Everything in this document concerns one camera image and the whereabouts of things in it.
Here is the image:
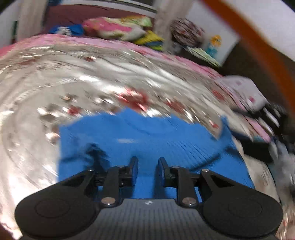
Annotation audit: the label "cartoon wall poster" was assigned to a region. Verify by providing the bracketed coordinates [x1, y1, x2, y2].
[185, 1, 240, 67]

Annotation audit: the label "cream curtain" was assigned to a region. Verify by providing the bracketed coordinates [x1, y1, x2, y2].
[17, 0, 50, 41]

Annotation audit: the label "brown floral cloth bundle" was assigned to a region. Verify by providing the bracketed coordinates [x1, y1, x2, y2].
[170, 18, 205, 49]

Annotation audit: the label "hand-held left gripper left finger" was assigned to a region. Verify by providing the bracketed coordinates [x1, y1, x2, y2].
[60, 156, 139, 208]

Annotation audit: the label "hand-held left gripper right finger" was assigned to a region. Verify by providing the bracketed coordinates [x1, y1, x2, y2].
[158, 157, 235, 208]

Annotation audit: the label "floral satin bedspread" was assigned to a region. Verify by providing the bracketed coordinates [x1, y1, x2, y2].
[0, 33, 295, 240]

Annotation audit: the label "blue striped knit sweater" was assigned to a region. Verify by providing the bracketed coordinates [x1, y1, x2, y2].
[58, 108, 256, 200]

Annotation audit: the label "white printed pillow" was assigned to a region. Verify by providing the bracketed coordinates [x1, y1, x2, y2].
[220, 76, 269, 111]

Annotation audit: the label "pale green folded cloths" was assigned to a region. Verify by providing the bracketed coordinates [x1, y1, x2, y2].
[184, 45, 222, 68]

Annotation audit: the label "yellow green folded blanket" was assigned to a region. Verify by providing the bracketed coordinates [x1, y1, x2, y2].
[134, 30, 165, 52]

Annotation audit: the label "blue crumpled cloth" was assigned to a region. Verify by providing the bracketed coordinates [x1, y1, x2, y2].
[49, 24, 84, 36]

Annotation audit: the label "maroon headboard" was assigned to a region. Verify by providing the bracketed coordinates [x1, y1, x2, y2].
[45, 5, 157, 36]

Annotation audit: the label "pink floral folded quilt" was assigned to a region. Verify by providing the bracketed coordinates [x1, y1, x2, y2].
[82, 17, 153, 42]

